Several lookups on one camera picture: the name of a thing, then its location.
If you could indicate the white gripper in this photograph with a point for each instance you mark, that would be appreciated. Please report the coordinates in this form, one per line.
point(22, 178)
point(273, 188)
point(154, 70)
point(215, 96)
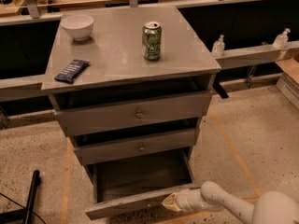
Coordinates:
point(184, 200)

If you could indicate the grey bottom drawer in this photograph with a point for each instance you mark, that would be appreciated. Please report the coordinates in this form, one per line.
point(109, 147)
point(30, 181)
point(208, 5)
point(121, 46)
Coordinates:
point(131, 184)

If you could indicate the grey drawer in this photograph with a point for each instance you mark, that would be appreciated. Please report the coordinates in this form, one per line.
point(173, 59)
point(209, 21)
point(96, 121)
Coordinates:
point(103, 118)
point(132, 147)
point(131, 184)

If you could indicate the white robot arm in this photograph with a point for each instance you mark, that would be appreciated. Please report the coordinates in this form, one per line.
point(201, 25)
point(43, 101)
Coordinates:
point(271, 208)

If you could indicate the grey middle drawer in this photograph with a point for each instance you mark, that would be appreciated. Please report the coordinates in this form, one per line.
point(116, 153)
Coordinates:
point(132, 147)

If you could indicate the grey wooden drawer cabinet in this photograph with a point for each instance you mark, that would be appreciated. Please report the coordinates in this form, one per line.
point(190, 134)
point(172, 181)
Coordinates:
point(118, 71)

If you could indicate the grey top drawer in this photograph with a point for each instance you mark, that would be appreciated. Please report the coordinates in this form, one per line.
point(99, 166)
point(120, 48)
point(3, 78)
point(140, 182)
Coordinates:
point(103, 118)

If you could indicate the black metal stand leg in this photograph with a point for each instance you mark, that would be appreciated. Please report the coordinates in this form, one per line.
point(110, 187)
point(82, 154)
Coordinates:
point(24, 214)

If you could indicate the clear sanitizer pump bottle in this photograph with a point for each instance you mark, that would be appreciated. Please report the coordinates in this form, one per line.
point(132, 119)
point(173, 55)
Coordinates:
point(218, 47)

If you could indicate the dark blue snack bar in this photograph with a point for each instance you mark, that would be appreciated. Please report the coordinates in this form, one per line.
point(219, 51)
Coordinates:
point(69, 73)

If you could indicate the cardboard box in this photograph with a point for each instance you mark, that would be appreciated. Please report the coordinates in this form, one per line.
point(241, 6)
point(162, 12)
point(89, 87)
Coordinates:
point(288, 83)

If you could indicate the grey metal railing beam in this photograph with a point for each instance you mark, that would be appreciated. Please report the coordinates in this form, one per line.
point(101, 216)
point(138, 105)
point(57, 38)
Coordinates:
point(235, 58)

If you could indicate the green soda can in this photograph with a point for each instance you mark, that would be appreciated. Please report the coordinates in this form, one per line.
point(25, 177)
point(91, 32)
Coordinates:
point(151, 40)

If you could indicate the white ceramic bowl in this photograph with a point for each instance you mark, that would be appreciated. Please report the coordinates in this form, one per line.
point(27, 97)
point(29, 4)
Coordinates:
point(79, 27)

